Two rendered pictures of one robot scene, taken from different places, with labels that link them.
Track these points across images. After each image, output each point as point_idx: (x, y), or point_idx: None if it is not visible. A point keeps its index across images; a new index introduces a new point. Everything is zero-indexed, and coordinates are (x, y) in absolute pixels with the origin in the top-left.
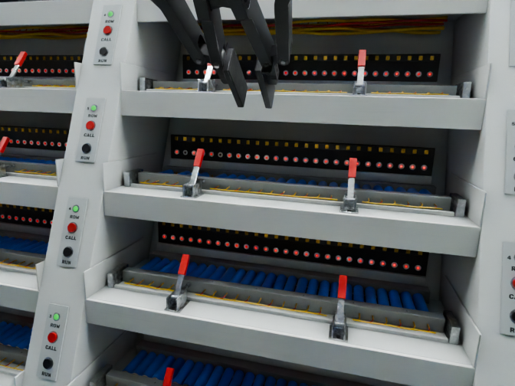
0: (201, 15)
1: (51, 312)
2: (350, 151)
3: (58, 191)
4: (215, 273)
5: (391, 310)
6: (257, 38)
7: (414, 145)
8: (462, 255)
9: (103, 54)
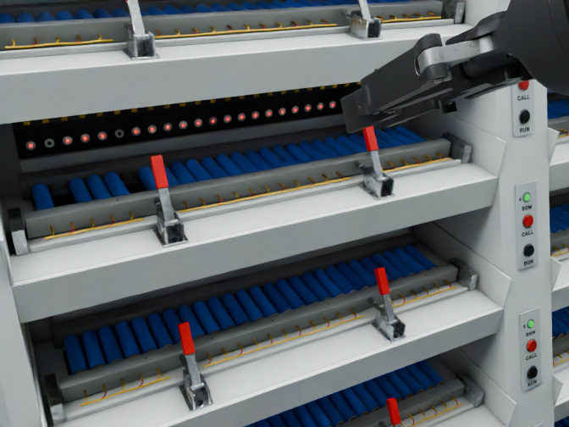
0: (469, 90)
1: None
2: (312, 91)
3: None
4: (194, 322)
5: (415, 280)
6: (481, 89)
7: None
8: (482, 207)
9: None
